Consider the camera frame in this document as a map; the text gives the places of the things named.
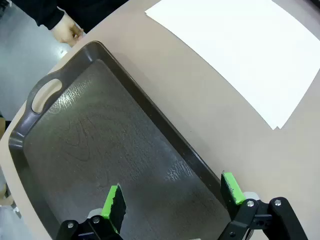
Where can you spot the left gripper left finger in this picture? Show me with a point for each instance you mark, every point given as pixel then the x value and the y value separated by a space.
pixel 113 210

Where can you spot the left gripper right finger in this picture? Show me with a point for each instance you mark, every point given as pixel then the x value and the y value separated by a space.
pixel 232 190

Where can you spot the person's right forearm black sleeve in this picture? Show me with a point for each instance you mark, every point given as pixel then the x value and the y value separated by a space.
pixel 37 10

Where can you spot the person's right hand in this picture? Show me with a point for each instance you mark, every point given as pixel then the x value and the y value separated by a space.
pixel 66 31

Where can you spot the dark brown plastic tray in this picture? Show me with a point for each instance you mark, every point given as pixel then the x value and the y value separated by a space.
pixel 100 137

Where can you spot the white A4 paper stack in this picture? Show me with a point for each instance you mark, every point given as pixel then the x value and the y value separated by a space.
pixel 237 50

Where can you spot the person in black sweater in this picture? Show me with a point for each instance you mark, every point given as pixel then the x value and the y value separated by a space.
pixel 92 12

